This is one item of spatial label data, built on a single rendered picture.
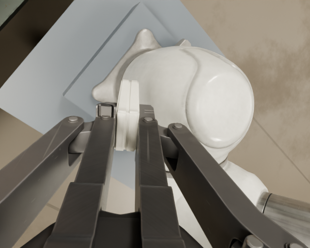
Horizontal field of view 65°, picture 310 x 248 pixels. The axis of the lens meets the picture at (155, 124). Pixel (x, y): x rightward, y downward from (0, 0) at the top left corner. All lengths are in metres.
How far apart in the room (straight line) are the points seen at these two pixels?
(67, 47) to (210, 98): 0.35
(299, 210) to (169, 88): 0.24
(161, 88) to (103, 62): 0.23
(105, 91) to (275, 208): 0.36
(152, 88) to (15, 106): 0.33
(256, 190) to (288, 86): 1.75
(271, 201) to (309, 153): 2.14
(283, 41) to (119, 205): 1.58
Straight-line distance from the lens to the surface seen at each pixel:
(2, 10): 0.79
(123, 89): 0.19
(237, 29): 1.75
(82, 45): 0.57
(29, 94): 0.57
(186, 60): 0.33
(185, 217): 0.40
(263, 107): 1.97
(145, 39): 0.53
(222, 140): 0.32
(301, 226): 0.39
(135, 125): 0.16
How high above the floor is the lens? 1.31
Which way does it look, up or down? 63 degrees down
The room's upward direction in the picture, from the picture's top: 119 degrees clockwise
